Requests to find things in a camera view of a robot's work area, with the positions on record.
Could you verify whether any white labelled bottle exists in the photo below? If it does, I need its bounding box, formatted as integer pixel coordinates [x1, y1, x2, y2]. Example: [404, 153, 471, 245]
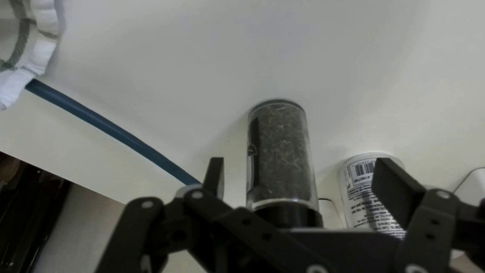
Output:
[339, 151, 405, 238]

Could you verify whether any clear spice bottle black cap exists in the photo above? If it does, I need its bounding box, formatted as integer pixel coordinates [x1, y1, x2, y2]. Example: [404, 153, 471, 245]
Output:
[246, 100, 324, 229]

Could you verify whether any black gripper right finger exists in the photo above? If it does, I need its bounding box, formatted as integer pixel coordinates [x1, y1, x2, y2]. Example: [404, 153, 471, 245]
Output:
[372, 157, 485, 273]

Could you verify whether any white checkered cloth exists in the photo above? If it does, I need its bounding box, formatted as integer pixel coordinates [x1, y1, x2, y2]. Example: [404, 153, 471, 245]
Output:
[0, 0, 61, 110]

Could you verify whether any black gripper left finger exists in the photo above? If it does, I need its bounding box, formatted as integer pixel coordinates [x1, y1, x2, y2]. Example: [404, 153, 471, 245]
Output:
[96, 157, 334, 273]

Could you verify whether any black cable on counter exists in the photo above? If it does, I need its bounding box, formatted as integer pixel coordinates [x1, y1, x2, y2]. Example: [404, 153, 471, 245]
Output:
[23, 77, 204, 188]

